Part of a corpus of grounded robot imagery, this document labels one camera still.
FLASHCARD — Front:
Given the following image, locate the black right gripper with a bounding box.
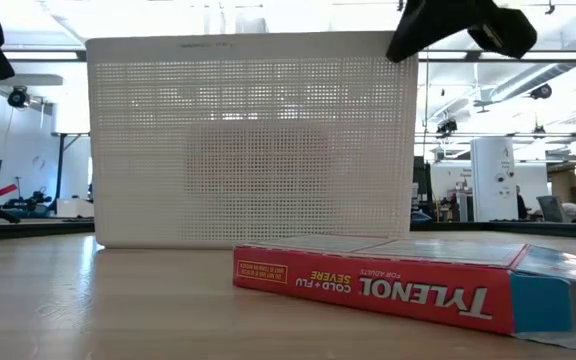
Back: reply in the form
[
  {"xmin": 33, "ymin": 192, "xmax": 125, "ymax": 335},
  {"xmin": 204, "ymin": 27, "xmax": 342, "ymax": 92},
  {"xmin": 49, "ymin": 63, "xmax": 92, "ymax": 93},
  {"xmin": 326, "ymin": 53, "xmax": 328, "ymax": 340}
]
[{"xmin": 385, "ymin": 0, "xmax": 499, "ymax": 64}]

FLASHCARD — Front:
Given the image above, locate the white perforated plastic basket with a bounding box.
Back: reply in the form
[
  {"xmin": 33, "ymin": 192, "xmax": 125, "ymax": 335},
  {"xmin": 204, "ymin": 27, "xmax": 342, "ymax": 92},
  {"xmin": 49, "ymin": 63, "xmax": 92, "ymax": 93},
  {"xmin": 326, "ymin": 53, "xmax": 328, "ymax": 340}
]
[{"xmin": 85, "ymin": 30, "xmax": 419, "ymax": 250}]

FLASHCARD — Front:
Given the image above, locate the red Tylenol medicine box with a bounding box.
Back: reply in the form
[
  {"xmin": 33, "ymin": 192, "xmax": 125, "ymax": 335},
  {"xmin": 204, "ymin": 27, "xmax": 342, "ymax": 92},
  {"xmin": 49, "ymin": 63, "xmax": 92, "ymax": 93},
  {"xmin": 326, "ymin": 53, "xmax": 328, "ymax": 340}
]
[{"xmin": 232, "ymin": 234, "xmax": 576, "ymax": 351}]

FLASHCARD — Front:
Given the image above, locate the white paper basket label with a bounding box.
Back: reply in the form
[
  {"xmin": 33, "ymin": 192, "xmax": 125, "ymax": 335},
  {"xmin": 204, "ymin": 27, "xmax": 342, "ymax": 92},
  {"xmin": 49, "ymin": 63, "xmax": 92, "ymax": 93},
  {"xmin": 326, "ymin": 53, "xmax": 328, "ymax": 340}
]
[{"xmin": 177, "ymin": 40, "xmax": 234, "ymax": 50}]

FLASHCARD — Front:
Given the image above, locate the white kiosk pillar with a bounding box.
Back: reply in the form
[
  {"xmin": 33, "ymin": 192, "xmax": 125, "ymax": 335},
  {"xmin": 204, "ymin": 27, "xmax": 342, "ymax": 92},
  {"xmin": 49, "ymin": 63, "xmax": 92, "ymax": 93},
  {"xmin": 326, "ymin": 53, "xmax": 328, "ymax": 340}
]
[{"xmin": 470, "ymin": 136, "xmax": 519, "ymax": 223}]

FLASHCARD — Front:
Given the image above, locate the person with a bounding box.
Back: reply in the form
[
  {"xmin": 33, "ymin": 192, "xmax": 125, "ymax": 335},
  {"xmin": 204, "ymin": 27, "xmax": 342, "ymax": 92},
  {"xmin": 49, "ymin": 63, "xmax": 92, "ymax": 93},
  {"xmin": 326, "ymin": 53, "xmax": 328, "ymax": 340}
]
[{"xmin": 514, "ymin": 184, "xmax": 529, "ymax": 221}]

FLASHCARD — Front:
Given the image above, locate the grey office chair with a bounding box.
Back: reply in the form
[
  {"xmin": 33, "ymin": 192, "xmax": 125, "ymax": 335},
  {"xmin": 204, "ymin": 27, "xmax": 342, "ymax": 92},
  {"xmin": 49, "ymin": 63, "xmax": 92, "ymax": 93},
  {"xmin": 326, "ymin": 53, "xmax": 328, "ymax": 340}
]
[{"xmin": 537, "ymin": 194, "xmax": 569, "ymax": 224}]

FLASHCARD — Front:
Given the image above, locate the black background stand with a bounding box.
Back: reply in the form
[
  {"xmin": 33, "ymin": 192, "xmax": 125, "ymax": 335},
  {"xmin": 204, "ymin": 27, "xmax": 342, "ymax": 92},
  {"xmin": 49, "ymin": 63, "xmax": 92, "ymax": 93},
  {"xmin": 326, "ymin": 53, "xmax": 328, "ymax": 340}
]
[{"xmin": 50, "ymin": 130, "xmax": 92, "ymax": 214}]

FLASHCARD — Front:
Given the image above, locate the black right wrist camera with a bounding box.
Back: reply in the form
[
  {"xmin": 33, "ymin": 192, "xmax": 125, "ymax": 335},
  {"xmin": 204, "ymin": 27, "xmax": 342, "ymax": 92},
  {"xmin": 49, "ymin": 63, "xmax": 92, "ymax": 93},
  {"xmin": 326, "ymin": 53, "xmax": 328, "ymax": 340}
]
[{"xmin": 467, "ymin": 5, "xmax": 538, "ymax": 60}]

